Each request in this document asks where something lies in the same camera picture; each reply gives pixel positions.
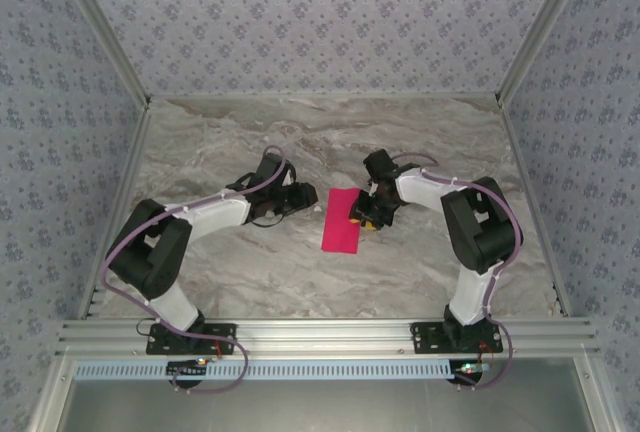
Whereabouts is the pink cloth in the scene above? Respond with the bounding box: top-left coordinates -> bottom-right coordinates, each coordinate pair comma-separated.
319,186 -> 362,255

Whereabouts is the steel sheet panel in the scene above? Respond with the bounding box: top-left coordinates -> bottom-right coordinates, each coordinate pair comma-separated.
54,356 -> 596,432

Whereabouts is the aluminium base beam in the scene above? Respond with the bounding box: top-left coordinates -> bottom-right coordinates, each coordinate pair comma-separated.
54,317 -> 601,357

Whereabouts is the thin black left gripper cable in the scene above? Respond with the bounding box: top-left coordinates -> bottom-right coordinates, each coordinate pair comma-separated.
248,214 -> 290,230

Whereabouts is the aluminium rear table rail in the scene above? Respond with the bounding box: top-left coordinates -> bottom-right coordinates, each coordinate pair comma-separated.
147,93 -> 501,102

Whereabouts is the aluminium table rail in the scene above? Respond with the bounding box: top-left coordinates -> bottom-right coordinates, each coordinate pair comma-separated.
77,99 -> 154,323
147,93 -> 501,102
494,94 -> 574,321

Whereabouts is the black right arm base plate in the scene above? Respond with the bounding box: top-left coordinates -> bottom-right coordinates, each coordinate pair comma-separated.
409,320 -> 503,356

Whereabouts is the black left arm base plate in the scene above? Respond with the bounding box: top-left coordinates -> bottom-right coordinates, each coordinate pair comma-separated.
145,321 -> 239,356

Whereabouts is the aluminium right table rail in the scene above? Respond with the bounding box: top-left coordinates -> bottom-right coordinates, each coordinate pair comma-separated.
494,94 -> 574,321

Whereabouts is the grey slotted cable duct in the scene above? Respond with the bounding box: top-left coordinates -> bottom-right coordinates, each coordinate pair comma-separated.
72,359 -> 464,382

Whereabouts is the aluminium left table rail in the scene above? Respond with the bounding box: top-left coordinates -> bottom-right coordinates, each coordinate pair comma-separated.
77,99 -> 154,323

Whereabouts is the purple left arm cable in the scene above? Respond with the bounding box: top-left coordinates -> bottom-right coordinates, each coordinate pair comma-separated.
101,145 -> 250,397

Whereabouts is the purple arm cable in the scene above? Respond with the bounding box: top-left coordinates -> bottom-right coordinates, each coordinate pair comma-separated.
392,151 -> 525,391
101,145 -> 250,397

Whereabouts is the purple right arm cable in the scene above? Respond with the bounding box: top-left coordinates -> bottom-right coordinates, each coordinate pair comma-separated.
392,151 -> 525,391

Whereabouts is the aluminium right frame post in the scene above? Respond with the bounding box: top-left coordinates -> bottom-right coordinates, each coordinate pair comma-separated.
493,0 -> 599,108

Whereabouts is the aluminium frame post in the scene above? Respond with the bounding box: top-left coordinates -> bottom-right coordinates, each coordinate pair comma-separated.
47,0 -> 154,111
493,0 -> 599,108

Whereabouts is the aluminium left frame post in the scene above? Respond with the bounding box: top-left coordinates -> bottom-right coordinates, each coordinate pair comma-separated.
47,0 -> 154,111

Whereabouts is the aluminium lower frame rail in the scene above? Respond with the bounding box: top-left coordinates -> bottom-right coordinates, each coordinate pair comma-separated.
27,354 -> 76,432
574,351 -> 619,432

